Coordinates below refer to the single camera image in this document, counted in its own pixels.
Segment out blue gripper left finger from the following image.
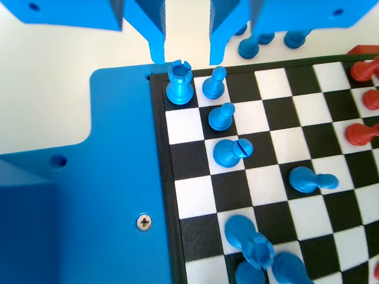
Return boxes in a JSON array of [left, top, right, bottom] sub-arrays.
[[4, 0, 166, 64]]

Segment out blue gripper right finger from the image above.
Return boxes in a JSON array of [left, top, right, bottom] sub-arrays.
[[208, 0, 376, 66]]

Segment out blue chess rook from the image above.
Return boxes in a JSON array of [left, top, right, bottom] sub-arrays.
[[165, 60, 195, 107]]

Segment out blue chess knight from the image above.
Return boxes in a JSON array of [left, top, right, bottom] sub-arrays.
[[283, 29, 312, 50]]

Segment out red chess pawn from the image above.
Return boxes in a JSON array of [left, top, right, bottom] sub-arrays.
[[351, 56, 379, 83], [362, 88, 379, 111], [345, 122, 379, 148]]

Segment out blue chess bishop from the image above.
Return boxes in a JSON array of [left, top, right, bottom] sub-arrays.
[[213, 138, 254, 169]]

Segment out blue chess queen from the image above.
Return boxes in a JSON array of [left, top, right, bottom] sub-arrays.
[[271, 251, 314, 284]]

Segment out black and white chessboard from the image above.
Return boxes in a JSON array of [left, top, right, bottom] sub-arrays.
[[149, 54, 379, 284]]

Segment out silver cross-head screw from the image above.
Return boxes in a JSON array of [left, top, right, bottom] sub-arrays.
[[136, 212, 154, 231]]

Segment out blue base plate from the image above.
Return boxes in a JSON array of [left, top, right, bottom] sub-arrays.
[[0, 64, 179, 284]]

